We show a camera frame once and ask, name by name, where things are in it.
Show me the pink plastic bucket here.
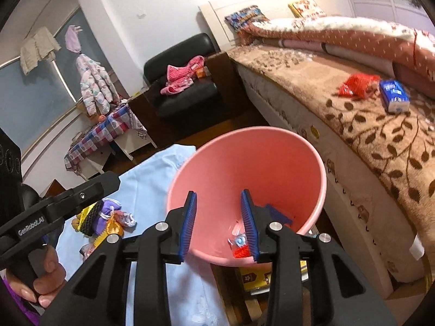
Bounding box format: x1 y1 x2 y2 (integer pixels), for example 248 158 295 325
166 126 327 268

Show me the cream knit sweater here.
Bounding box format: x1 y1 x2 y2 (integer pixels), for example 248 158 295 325
20 27 62 75

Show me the black white patterned cloth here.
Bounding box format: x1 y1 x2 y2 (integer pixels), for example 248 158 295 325
129 109 148 140

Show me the black leather armchair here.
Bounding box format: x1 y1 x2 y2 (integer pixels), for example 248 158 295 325
143 33 221 119

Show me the blue tissue pack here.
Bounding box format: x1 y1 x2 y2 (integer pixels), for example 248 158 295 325
378 80 411 114

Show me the light blue cloth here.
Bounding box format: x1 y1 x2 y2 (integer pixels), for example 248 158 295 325
54 144 228 326

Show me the white stool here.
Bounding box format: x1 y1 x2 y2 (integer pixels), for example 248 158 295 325
73 127 152 180

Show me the person's left hand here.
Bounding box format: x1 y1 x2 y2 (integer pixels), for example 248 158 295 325
7 244 67 308

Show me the white bed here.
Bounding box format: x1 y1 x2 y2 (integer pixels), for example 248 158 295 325
199 0 435 301

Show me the blue plastic wrapper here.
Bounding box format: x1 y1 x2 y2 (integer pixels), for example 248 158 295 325
262 204 293 228

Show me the yellow flowered pillow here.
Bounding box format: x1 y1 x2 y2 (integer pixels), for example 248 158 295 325
288 0 327 19

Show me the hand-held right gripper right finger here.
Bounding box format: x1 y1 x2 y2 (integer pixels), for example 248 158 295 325
240 189 398 326

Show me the red snack wrapper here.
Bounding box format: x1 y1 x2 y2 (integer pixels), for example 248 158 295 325
79 241 102 264

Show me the plaid tablecloth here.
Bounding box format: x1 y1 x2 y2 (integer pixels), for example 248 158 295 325
64 104 133 172

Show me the dark wooden nightstand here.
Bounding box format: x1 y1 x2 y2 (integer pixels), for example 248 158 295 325
206 52 264 133

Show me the yellow plastic wrapper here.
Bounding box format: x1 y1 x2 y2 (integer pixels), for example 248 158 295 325
75 204 102 236

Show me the dark wooden cabinet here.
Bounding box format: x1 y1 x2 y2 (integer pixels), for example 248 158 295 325
127 86 177 150

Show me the dark brown crinkled wrapper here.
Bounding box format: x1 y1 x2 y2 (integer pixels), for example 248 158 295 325
83 201 105 236

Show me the red mesh wrapper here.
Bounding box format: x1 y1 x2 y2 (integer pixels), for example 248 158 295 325
232 244 255 259

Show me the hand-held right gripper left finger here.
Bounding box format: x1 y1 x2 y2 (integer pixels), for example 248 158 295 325
39 191 198 326

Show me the window with grey blind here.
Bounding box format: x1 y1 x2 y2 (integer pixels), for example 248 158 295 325
0 5 89 160

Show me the white blue candy wrapper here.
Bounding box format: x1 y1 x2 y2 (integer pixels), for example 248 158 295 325
227 226 248 248

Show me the white patterned wrapper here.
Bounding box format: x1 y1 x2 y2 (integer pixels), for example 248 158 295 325
117 211 137 229

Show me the brown leaf pattern blanket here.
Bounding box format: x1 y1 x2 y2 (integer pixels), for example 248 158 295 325
226 46 435 245

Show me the pink hat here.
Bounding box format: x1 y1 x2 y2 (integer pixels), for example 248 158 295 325
66 25 83 54

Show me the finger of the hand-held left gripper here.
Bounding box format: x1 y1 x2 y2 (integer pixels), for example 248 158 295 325
43 171 122 225

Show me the lilac door wardrobe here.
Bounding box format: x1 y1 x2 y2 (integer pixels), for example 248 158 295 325
340 0 435 38

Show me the purple foil wrapper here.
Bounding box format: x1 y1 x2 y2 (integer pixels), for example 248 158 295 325
100 199 122 220

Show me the colourful patterned pillow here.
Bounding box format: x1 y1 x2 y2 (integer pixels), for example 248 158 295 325
224 5 271 46

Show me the red snack packet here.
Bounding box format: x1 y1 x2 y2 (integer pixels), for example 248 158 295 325
338 74 380 100

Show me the pink dotted quilt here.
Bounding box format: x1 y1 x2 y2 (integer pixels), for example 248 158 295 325
243 16 435 82

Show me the pink dotted garment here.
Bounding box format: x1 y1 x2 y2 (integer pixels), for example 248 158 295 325
160 55 206 96

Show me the pastel padded jacket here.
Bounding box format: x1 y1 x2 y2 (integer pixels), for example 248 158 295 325
75 52 119 117

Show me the orange foil wrapper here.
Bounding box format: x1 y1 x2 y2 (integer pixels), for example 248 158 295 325
102 217 125 236

